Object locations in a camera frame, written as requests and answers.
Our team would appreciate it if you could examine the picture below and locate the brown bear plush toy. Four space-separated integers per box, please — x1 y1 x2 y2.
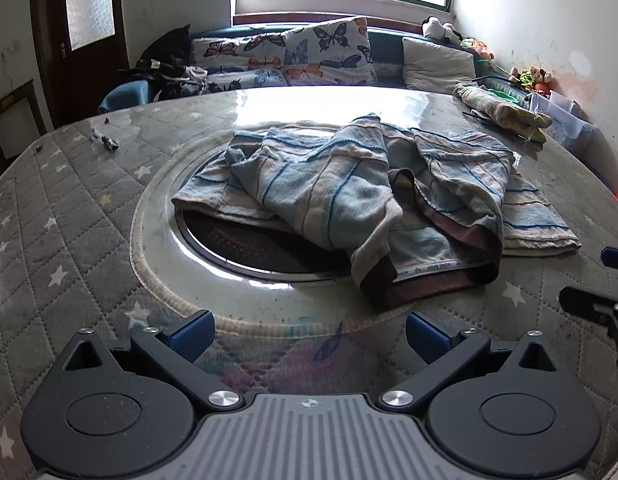
509 66 552 93

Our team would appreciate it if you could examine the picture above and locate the grey pillow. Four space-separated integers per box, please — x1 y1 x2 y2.
401 37 477 95

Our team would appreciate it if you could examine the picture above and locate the butterfly print quilt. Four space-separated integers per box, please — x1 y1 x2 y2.
191 32 290 93

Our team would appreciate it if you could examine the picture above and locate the dark duffel bag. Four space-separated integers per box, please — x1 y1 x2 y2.
119 60 210 102

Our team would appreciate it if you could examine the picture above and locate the orange green plush toy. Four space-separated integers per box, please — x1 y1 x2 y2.
461 37 494 61

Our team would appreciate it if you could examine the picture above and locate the white black plush toy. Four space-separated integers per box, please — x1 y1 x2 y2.
421 16 462 43

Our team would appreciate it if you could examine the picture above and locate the butterfly print pillow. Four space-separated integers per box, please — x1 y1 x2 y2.
284 16 377 86

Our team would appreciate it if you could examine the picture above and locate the clear plastic storage box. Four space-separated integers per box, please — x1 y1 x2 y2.
531 90 597 158

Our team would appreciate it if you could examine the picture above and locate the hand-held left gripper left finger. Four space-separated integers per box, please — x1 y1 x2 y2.
58 310 242 411

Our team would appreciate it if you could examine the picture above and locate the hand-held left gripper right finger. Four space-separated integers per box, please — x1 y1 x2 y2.
380 311 564 411

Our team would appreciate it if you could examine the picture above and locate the folded yellow cloth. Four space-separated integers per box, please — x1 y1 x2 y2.
453 82 552 143

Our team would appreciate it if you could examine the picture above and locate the blue sofa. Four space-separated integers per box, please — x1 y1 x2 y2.
99 22 530 113

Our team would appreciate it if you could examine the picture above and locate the marker pen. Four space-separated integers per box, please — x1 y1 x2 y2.
91 128 120 152

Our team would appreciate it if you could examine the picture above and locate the round metal table grille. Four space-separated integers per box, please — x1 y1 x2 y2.
176 152 352 283

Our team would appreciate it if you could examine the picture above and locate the dark wood glass door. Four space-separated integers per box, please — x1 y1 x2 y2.
29 0 132 131

